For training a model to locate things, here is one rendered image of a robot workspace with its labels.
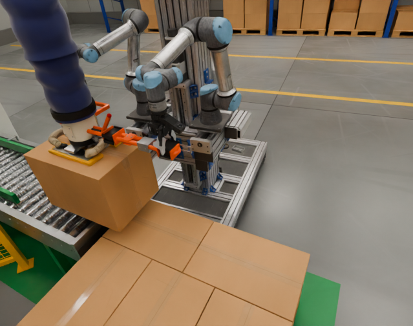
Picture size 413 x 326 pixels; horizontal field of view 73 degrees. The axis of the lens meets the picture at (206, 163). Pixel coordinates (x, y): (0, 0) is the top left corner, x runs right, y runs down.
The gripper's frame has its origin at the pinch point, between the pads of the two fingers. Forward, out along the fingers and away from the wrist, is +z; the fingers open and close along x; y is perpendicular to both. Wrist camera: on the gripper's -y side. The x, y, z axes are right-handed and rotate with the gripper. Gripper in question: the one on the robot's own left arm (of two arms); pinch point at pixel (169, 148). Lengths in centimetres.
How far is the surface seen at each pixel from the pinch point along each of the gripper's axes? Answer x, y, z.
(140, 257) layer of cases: 22, 18, 66
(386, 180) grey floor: -177, -115, 120
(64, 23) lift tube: -4, 49, -52
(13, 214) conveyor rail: 35, 117, 60
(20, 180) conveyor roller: 6, 159, 66
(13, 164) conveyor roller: -5, 186, 65
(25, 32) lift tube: 11, 55, -52
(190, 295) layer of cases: 29, -20, 66
